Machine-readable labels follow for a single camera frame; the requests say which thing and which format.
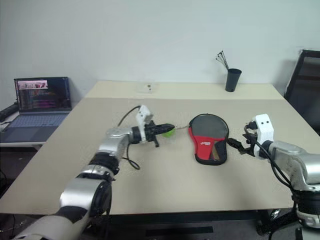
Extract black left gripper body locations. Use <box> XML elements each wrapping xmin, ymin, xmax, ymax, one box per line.
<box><xmin>144</xmin><ymin>120</ymin><xmax>161</xmax><ymax>148</ymax></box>

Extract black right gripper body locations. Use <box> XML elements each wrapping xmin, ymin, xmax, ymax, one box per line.
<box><xmin>241</xmin><ymin>124</ymin><xmax>260</xmax><ymax>157</ymax></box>

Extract red and black paddle case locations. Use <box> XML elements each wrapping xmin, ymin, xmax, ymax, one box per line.
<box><xmin>187</xmin><ymin>113</ymin><xmax>230</xmax><ymax>166</ymax></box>

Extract small clear plastic piece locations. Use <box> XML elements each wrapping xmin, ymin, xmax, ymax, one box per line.
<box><xmin>136</xmin><ymin>83</ymin><xmax>161</xmax><ymax>94</ymax></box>

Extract black plastic cup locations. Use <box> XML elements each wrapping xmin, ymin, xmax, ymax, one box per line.
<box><xmin>225</xmin><ymin>67</ymin><xmax>243</xmax><ymax>93</ymax></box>

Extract black office chair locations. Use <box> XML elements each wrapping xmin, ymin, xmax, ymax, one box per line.
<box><xmin>283</xmin><ymin>49</ymin><xmax>320</xmax><ymax>137</ymax></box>

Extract black box with white label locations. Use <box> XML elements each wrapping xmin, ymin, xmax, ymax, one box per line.
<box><xmin>255</xmin><ymin>206</ymin><xmax>301</xmax><ymax>237</ymax></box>

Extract bundle of thin black sticks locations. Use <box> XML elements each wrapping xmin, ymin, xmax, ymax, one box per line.
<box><xmin>214</xmin><ymin>50</ymin><xmax>230</xmax><ymax>71</ymax></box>

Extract open laptop computer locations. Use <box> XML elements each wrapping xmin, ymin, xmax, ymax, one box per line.
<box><xmin>6</xmin><ymin>76</ymin><xmax>74</xmax><ymax>129</ymax></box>

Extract black cylindrical device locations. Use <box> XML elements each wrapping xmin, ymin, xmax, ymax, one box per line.
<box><xmin>0</xmin><ymin>103</ymin><xmax>19</xmax><ymax>122</ymax></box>

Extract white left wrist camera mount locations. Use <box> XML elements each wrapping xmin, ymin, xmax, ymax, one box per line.
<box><xmin>135</xmin><ymin>104</ymin><xmax>155</xmax><ymax>144</ymax></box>

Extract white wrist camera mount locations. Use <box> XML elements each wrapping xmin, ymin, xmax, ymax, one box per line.
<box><xmin>135</xmin><ymin>104</ymin><xmax>155</xmax><ymax>144</ymax></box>
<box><xmin>249</xmin><ymin>113</ymin><xmax>275</xmax><ymax>160</ymax></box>

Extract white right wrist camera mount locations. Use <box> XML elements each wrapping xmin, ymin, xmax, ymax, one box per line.
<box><xmin>249</xmin><ymin>113</ymin><xmax>275</xmax><ymax>160</ymax></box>

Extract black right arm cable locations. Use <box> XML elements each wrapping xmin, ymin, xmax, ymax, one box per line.
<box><xmin>243</xmin><ymin>121</ymin><xmax>299</xmax><ymax>199</ymax></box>

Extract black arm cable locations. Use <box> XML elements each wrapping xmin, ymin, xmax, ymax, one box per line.
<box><xmin>117</xmin><ymin>105</ymin><xmax>141</xmax><ymax>172</ymax></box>
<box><xmin>243</xmin><ymin>121</ymin><xmax>299</xmax><ymax>199</ymax></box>

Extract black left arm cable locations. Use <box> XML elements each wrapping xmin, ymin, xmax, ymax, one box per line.
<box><xmin>117</xmin><ymin>105</ymin><xmax>141</xmax><ymax>172</ymax></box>

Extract black table frame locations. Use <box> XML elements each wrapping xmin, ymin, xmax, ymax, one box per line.
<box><xmin>107</xmin><ymin>207</ymin><xmax>265</xmax><ymax>238</ymax></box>

